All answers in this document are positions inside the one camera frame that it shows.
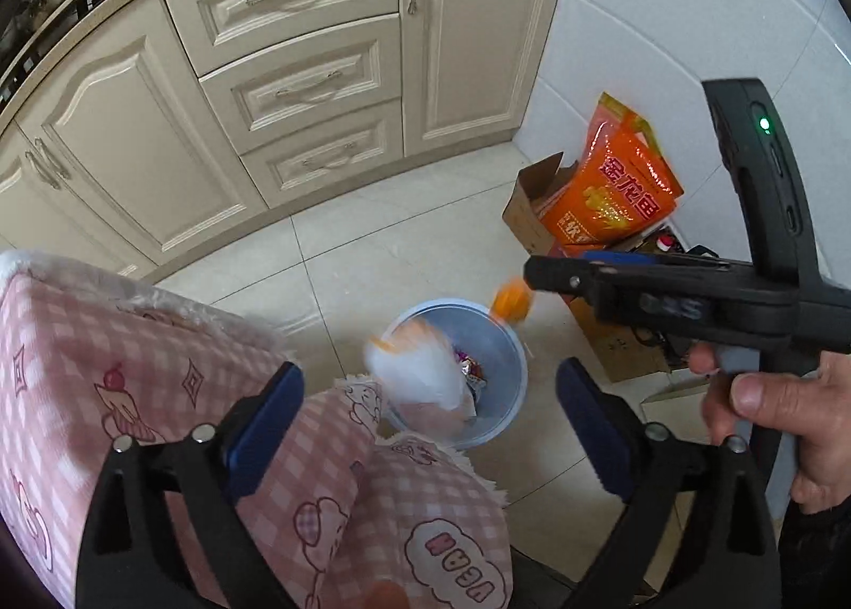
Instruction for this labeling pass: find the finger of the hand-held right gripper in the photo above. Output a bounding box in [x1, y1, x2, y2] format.
[524, 254, 752, 337]
[581, 248, 755, 274]

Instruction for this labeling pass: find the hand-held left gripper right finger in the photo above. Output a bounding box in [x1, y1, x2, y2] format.
[555, 357, 782, 609]

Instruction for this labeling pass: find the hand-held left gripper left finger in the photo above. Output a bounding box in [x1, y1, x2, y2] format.
[76, 362, 305, 609]

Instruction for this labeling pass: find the light blue plastic bin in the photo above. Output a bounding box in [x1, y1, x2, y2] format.
[382, 298, 529, 449]

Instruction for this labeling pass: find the white tissue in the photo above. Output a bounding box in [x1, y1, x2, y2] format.
[364, 316, 480, 430]

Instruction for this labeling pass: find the person's right forearm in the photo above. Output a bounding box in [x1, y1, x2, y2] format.
[777, 501, 851, 609]

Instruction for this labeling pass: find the person's right hand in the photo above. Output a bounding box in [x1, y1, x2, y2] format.
[688, 343, 851, 517]

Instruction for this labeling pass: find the orange printed bag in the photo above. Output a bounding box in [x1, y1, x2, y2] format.
[537, 91, 686, 247]

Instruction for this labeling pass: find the brown cardboard box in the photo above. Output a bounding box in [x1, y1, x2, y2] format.
[502, 152, 715, 424]

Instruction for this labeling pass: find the red snack wrapper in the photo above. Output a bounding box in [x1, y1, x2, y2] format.
[455, 349, 489, 390]

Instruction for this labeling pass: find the pink checkered tablecloth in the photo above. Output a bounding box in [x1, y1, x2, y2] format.
[0, 250, 516, 609]

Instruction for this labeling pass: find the cream cabinet door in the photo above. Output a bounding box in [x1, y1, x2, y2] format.
[14, 0, 270, 268]
[0, 117, 161, 281]
[399, 0, 576, 159]

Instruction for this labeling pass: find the cream kitchen cabinet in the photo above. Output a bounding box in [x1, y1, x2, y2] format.
[0, 0, 576, 284]

